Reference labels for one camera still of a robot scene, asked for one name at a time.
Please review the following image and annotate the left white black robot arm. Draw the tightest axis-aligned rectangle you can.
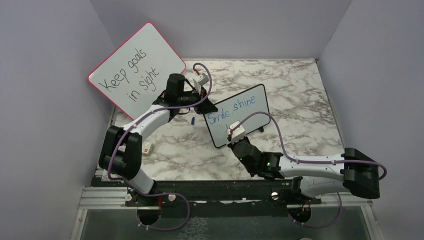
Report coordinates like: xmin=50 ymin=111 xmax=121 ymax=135
xmin=98 ymin=73 xmax=218 ymax=206

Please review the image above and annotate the black aluminium mounting rail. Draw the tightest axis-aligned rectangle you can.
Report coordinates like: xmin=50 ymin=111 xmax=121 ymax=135
xmin=78 ymin=178 xmax=370 ymax=219

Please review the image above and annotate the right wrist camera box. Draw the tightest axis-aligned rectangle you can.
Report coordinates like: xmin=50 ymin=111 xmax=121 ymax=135
xmin=226 ymin=121 xmax=247 ymax=144

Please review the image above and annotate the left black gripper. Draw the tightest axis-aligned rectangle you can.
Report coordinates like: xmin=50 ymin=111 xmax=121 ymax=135
xmin=177 ymin=86 xmax=218 ymax=115

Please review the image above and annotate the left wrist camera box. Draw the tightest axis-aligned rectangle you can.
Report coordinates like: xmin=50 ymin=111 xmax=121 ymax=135
xmin=193 ymin=73 xmax=209 ymax=95

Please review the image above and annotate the black framed whiteboard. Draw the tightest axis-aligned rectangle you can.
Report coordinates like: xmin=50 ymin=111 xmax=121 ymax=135
xmin=203 ymin=83 xmax=270 ymax=149

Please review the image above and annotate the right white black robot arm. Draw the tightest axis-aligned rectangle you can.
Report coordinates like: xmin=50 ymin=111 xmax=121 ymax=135
xmin=228 ymin=137 xmax=380 ymax=204

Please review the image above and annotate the small white red box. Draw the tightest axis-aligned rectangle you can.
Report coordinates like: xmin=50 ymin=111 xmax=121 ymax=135
xmin=142 ymin=142 xmax=154 ymax=156

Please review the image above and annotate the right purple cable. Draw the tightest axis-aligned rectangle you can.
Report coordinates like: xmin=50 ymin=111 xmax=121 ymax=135
xmin=230 ymin=111 xmax=388 ymax=230

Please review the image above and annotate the pink framed whiteboard with writing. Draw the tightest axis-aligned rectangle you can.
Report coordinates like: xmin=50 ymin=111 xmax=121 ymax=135
xmin=87 ymin=22 xmax=186 ymax=119

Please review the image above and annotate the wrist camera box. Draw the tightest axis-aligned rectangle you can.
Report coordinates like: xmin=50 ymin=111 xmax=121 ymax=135
xmin=226 ymin=121 xmax=247 ymax=144
xmin=193 ymin=73 xmax=209 ymax=95

